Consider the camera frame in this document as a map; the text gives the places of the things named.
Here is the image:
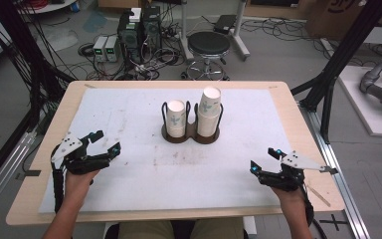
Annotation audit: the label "black cable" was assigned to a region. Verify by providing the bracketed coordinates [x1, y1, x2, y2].
[300, 183, 328, 239]

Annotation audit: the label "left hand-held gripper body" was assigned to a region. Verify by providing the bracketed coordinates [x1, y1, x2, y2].
[50, 131, 112, 176]

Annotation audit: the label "aluminium rail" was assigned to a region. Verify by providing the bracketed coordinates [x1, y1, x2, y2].
[298, 102, 372, 239]
[0, 129, 38, 223]

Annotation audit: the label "grey power supply unit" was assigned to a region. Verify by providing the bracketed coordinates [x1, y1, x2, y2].
[92, 35, 109, 64]
[104, 35, 121, 64]

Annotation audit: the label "dark brown cup holder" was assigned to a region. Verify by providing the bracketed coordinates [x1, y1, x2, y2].
[160, 100, 225, 145]

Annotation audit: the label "person's left hand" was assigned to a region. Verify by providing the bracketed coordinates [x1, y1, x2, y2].
[64, 167, 100, 201]

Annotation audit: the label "tangle of floor cables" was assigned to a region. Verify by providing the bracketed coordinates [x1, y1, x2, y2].
[76, 39, 187, 82]

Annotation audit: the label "white rolling stand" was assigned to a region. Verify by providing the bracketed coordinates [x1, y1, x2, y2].
[178, 0, 252, 63]

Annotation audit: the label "black frame strut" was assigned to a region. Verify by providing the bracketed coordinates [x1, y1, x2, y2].
[290, 0, 382, 144]
[0, 0, 78, 195]

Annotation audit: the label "round white table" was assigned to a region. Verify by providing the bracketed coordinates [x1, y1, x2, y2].
[15, 0, 78, 15]

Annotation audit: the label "wooden table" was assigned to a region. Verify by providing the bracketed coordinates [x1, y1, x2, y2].
[5, 80, 346, 227]

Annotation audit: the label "black flat device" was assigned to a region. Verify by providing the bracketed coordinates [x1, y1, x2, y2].
[213, 14, 238, 35]

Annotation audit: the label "person's right hand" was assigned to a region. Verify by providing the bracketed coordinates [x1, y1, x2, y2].
[271, 186, 306, 209]

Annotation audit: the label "black round stool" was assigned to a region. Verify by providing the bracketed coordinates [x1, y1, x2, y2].
[180, 31, 232, 82]

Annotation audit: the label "person's khaki trousers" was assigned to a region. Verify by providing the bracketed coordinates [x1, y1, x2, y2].
[117, 217, 246, 239]

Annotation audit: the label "black computer tower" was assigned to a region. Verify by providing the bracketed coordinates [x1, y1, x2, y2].
[140, 5, 163, 64]
[116, 7, 144, 65]

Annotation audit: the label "white foam mat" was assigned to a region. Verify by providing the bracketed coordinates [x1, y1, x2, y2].
[38, 87, 293, 214]

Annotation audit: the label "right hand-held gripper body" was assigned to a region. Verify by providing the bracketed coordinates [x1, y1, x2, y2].
[258, 150, 339, 193]

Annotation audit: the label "white board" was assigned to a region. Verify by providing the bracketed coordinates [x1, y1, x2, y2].
[337, 65, 382, 138]

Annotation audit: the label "cardboard box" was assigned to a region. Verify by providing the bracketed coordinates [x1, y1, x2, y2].
[303, 0, 373, 42]

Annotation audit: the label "thin wooden stick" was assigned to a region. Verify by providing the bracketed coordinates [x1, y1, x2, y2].
[305, 184, 332, 208]

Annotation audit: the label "white paper cup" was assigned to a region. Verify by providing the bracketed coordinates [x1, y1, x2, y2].
[166, 100, 187, 139]
[200, 86, 223, 118]
[196, 109, 221, 138]

